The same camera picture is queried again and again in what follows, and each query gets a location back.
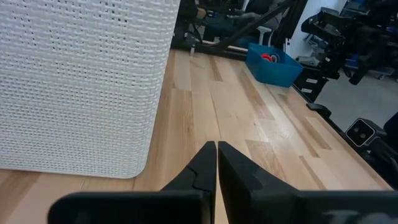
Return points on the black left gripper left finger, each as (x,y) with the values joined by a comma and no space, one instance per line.
(199,174)

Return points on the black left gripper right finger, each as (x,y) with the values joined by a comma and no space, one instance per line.
(245,186)

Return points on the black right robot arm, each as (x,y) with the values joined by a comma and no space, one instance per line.
(185,28)

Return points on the blue plastic bin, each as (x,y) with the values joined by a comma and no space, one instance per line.
(273,71)

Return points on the white woven plastic basket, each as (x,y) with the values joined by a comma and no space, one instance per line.
(77,87)

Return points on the black table clamp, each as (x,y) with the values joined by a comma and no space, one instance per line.
(318,109)

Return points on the black drawer unit white labels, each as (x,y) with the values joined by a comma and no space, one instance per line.
(311,84)

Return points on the red tape roll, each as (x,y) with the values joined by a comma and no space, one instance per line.
(266,57)

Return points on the person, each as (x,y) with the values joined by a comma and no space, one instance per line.
(224,26)

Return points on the black equipment rack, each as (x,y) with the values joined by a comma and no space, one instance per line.
(348,34)

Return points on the black diagonal frame strut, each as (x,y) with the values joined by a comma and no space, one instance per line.
(248,26)

